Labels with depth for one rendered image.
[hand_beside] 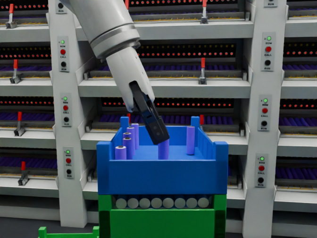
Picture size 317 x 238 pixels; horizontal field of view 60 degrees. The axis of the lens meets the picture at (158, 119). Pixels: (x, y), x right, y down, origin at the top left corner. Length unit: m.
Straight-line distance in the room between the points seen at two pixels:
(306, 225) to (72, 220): 0.88
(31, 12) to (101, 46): 0.88
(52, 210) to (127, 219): 0.82
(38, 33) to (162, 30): 0.45
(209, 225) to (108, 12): 0.37
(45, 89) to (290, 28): 0.87
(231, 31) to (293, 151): 0.46
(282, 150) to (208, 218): 0.62
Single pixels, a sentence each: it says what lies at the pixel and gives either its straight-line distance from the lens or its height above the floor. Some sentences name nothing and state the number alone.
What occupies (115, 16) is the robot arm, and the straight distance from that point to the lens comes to 0.47.
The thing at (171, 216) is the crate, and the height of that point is 0.36.
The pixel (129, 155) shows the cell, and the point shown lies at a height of 0.44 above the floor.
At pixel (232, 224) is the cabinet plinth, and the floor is 0.04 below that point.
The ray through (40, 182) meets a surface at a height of 0.16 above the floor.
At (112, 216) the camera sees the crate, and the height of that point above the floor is 0.36.
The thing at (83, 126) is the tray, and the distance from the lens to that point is 1.08.
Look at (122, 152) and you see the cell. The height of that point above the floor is 0.46.
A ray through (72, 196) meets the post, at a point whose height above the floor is 0.13.
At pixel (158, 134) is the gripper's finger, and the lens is 0.48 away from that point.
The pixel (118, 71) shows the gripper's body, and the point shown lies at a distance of 0.45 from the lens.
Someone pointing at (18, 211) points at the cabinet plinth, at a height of 0.03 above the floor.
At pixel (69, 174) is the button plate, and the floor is 0.21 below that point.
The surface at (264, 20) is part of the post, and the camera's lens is 0.99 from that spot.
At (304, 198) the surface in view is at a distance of 1.13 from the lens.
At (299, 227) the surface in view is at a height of 0.04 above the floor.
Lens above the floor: 0.58
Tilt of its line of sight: 8 degrees down
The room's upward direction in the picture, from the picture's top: straight up
